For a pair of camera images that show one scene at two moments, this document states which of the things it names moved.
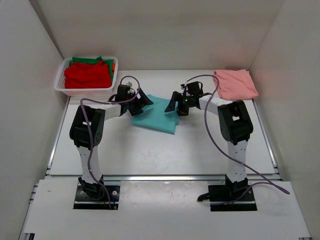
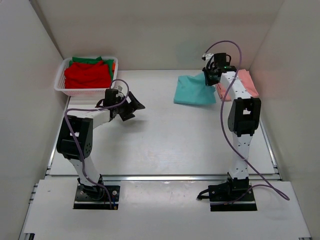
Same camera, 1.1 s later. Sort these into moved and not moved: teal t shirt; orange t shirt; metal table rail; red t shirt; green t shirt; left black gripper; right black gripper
Moved: left black gripper; teal t shirt; right black gripper
Not moved: green t shirt; red t shirt; metal table rail; orange t shirt
